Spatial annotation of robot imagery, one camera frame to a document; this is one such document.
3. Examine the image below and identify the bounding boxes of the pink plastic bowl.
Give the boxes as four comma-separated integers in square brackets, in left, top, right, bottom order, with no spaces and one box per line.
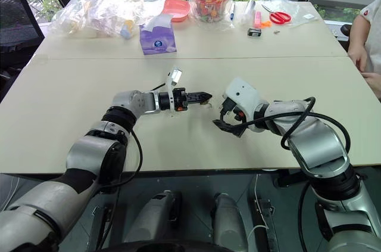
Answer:
[163,0,192,23]

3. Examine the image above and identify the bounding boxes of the clear plastic tube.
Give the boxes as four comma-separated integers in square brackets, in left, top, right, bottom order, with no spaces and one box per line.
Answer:
[243,0,257,24]

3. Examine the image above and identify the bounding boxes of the clear plastic bag of items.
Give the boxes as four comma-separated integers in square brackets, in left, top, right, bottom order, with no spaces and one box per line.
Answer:
[48,0,169,39]

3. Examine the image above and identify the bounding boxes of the thin white cable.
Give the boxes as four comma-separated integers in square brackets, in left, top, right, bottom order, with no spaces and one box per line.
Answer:
[247,173,270,245]

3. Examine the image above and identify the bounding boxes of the red scissors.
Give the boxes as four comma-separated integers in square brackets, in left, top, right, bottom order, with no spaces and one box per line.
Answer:
[261,4,292,25]

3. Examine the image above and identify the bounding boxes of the person's left hand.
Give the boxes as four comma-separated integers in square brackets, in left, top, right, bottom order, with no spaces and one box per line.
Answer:
[361,71,381,99]

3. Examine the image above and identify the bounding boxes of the purple tissue box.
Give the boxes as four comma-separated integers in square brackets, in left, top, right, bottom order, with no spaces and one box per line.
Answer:
[139,14,178,56]

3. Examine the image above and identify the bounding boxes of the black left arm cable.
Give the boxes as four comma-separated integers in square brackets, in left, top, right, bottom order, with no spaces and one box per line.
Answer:
[96,83,166,250]

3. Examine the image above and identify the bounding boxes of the grey rounded robot leg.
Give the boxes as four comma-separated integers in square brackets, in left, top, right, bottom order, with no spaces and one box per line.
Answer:
[124,189,183,248]
[211,192,248,251]

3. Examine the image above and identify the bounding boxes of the person's right hand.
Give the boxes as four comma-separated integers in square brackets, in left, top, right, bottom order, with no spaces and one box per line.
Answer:
[348,44,369,73]

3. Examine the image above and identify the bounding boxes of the flat clear plastic bag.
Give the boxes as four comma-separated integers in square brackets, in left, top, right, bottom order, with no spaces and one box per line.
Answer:
[258,0,324,30]

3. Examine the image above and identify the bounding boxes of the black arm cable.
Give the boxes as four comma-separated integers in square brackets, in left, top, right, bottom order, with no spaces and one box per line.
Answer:
[230,96,352,252]
[96,83,166,250]

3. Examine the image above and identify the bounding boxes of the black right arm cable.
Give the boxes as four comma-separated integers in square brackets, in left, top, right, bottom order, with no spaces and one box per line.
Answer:
[230,96,352,252]

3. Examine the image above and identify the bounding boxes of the black mesh office chair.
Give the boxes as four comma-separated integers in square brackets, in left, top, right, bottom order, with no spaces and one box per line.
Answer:
[0,0,46,65]

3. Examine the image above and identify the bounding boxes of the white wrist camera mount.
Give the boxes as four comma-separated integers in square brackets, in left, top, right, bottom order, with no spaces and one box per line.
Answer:
[164,66,185,116]
[222,77,270,123]

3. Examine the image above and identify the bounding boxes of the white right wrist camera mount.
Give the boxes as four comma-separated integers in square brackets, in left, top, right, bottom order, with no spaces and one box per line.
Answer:
[222,77,270,123]

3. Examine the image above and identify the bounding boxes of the person in white shirt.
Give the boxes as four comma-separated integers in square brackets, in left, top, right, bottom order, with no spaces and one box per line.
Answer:
[351,0,381,74]

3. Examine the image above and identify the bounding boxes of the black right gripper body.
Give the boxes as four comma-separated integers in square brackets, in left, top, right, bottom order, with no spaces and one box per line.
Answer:
[220,96,250,125]

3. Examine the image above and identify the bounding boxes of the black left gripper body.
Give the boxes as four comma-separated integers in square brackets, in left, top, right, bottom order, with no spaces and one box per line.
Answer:
[172,87,190,113]

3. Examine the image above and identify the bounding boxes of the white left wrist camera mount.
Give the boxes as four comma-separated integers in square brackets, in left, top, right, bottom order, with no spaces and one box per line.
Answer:
[164,66,185,116]

